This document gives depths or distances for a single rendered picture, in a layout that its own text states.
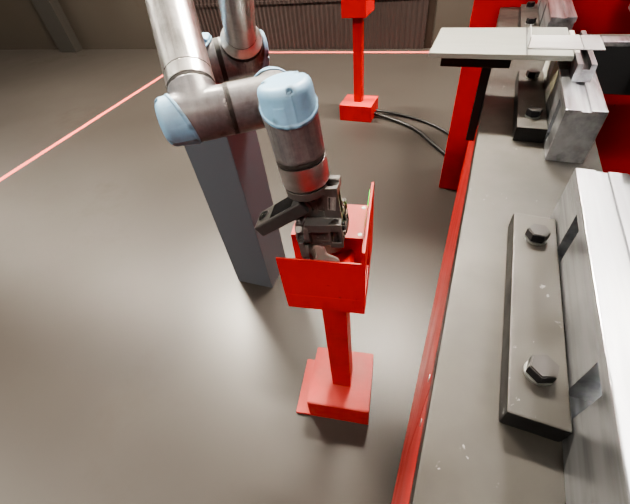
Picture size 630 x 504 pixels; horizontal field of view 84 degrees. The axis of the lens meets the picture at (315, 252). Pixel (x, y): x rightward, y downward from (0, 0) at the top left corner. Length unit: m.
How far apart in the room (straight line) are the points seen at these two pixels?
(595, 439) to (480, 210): 0.36
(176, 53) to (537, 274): 0.58
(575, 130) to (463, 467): 0.57
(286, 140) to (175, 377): 1.21
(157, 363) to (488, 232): 1.35
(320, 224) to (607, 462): 0.42
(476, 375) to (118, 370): 1.45
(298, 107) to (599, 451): 0.44
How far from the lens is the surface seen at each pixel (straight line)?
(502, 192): 0.67
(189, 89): 0.58
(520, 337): 0.44
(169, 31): 0.66
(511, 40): 0.95
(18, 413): 1.84
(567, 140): 0.77
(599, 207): 0.53
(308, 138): 0.49
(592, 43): 0.95
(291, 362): 1.42
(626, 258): 0.48
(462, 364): 0.44
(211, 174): 1.29
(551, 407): 0.42
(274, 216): 0.59
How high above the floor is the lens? 1.26
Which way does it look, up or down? 46 degrees down
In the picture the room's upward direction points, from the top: 8 degrees counter-clockwise
